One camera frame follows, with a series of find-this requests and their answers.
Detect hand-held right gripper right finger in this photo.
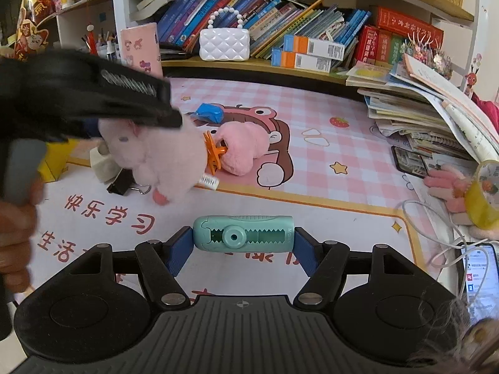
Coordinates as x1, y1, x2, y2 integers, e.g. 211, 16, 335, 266
293, 227, 425, 308

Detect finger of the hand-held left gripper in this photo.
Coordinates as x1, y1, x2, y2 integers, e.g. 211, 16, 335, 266
98, 100, 183, 128

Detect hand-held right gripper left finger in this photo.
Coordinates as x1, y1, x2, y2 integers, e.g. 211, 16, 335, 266
62, 226, 194, 308

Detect pale pink plush toy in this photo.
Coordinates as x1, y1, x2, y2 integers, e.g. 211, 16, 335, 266
97, 116, 219, 206

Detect yellow cardboard box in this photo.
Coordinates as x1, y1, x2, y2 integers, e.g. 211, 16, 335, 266
37, 139, 79, 183

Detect person's left hand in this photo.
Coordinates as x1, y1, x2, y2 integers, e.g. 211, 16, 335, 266
0, 177, 46, 294

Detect blue small toy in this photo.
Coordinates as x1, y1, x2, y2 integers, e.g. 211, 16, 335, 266
194, 102, 225, 124

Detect white side shelf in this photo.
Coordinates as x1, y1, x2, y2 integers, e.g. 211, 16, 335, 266
55, 0, 118, 61

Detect pen holder with pens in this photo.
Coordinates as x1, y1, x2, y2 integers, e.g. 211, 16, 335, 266
80, 27, 120, 61

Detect pink cartoon cylinder container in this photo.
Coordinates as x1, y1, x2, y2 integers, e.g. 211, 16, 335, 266
119, 22, 163, 79

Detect white charger plug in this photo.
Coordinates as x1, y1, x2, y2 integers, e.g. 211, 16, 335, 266
90, 145, 122, 183

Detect red festive figure decoration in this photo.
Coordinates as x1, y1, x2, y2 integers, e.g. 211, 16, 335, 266
13, 0, 60, 62

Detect orange hair claw clip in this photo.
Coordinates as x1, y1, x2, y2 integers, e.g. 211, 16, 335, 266
203, 130, 229, 175

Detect black binder clip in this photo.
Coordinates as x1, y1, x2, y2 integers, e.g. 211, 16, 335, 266
107, 169, 153, 196

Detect pink fluffy plush toy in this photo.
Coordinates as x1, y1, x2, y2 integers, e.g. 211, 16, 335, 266
214, 122, 270, 175

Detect wooden bookshelf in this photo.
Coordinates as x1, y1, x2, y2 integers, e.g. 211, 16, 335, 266
111, 0, 482, 86

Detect pink printed desk mat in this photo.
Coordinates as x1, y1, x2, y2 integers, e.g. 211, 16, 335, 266
23, 77, 463, 312

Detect row of colourful books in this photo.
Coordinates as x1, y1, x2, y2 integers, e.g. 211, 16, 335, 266
156, 0, 372, 60

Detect stack of lying books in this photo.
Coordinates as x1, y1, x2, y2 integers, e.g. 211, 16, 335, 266
128, 0, 184, 22

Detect black smartphone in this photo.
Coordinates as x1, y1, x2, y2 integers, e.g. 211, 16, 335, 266
391, 146, 430, 180

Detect pink plush rabbit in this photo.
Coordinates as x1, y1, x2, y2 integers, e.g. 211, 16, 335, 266
423, 164, 481, 225

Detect smartphone with lit screen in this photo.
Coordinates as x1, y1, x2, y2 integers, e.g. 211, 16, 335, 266
455, 242, 499, 325

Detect messy pile of books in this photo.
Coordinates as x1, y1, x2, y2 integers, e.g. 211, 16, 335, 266
345, 52, 499, 164

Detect yellow transparent round toy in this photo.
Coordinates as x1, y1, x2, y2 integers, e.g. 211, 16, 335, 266
465, 161, 499, 230

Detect standing red green dictionaries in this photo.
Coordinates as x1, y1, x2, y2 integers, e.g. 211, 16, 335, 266
353, 25, 407, 67

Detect floral hair ornament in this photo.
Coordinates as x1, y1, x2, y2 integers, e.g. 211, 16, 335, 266
405, 32, 453, 79

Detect large red dictionary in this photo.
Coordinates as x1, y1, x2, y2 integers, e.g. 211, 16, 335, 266
372, 6, 445, 40

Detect white quilted pearl-handle handbag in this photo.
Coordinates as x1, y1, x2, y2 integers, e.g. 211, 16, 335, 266
199, 7, 251, 62

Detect white charging cable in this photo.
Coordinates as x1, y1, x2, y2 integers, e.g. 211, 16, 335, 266
401, 200, 490, 281

